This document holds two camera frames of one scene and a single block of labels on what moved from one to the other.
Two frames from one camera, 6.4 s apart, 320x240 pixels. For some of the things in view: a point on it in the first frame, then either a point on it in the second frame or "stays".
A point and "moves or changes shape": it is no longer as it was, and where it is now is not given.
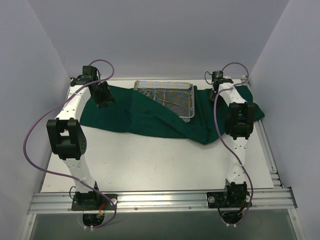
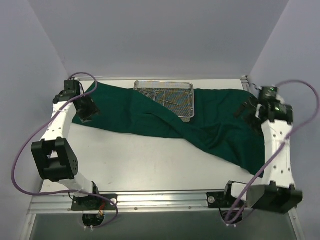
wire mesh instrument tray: (178, 96) stays
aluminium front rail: (48, 203) stays
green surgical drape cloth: (132, 110) moves or changes shape
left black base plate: (93, 201) stays
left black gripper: (101, 95) to (85, 108)
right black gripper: (213, 94) to (250, 113)
